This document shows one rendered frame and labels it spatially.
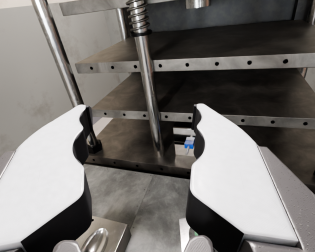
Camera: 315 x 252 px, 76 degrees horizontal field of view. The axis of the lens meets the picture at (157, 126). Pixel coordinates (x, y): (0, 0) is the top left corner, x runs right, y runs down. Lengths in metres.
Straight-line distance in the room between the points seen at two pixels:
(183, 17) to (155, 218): 1.33
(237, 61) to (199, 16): 0.84
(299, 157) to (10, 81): 2.40
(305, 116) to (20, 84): 2.36
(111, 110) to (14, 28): 1.66
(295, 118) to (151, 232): 0.71
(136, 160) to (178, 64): 0.55
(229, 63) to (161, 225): 0.66
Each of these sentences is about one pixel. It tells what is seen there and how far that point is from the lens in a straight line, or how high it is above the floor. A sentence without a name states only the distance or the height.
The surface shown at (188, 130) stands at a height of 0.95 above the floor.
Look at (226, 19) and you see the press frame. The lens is 1.62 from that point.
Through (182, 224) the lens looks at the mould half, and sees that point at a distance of 0.70.
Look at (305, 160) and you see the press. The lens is 1.18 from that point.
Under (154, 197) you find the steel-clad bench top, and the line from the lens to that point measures 0.91.
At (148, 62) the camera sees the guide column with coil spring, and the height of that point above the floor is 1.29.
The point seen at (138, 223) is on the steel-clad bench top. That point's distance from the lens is 0.85.
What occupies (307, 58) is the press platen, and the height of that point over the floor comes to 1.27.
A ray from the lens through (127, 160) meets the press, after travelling 1.13.
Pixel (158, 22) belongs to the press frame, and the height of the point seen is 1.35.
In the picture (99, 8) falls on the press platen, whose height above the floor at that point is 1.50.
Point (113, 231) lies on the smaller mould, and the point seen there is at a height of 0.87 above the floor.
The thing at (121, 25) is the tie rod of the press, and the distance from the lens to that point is 1.61.
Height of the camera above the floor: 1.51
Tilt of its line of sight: 32 degrees down
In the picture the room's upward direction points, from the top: 9 degrees counter-clockwise
